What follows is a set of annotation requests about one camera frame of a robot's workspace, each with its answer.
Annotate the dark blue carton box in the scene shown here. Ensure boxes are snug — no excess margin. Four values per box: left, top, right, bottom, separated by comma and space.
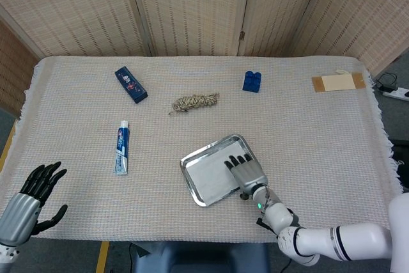
114, 66, 148, 104

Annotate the blue building block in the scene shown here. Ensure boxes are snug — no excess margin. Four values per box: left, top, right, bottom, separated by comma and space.
242, 70, 263, 93

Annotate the blue white toothpaste tube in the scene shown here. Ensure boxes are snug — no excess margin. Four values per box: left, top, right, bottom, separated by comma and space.
113, 120, 130, 176

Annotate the silver metal tray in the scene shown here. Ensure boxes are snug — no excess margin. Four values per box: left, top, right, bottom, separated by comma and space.
180, 134, 261, 207

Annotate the braided beige rope bundle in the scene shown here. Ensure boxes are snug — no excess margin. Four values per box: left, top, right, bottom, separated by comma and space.
168, 92, 220, 116

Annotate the brown and cream card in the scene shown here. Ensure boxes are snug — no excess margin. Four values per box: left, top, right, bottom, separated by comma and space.
311, 72, 367, 93

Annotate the white power strip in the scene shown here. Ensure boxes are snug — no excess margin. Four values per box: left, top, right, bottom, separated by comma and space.
382, 86, 409, 101

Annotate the black equipment case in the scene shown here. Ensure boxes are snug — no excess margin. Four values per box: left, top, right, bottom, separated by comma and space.
389, 139, 409, 187

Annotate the woven folding screen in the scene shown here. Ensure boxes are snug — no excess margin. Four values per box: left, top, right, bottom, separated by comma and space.
0, 0, 409, 117

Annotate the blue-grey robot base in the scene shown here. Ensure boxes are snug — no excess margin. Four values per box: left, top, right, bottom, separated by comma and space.
132, 241, 271, 273

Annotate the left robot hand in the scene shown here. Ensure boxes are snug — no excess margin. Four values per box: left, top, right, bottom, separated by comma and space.
0, 161, 68, 248

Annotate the beige woven tablecloth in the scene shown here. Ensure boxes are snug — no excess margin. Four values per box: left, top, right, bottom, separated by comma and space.
0, 56, 404, 242

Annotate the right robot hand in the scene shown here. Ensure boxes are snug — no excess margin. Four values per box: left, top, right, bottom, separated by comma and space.
224, 153, 269, 199

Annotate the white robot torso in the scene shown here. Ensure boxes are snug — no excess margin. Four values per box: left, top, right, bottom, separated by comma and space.
388, 192, 409, 273

